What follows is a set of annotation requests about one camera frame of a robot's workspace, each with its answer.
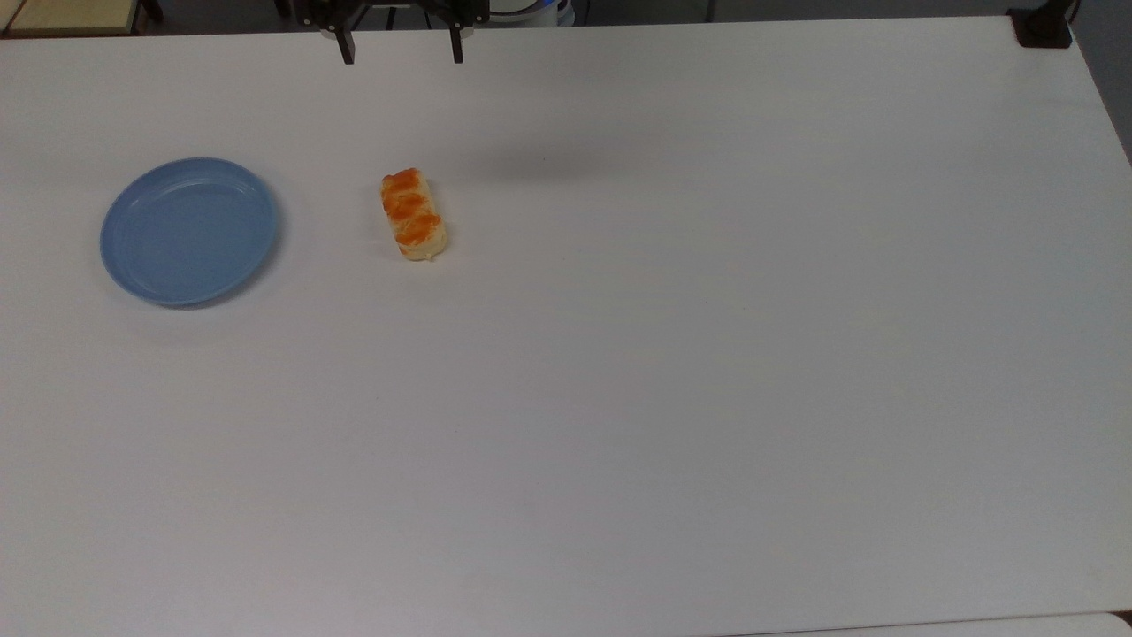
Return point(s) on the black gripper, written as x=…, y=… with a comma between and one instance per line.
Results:
x=393, y=7

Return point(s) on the orange glazed bread roll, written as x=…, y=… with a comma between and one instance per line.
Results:
x=413, y=215

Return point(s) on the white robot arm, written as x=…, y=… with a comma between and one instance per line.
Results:
x=531, y=11

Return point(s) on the blue round plate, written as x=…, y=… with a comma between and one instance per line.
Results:
x=188, y=232

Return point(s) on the wooden desk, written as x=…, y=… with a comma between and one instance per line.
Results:
x=66, y=16

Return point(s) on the black pole with clamp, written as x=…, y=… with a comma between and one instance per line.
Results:
x=1042, y=31

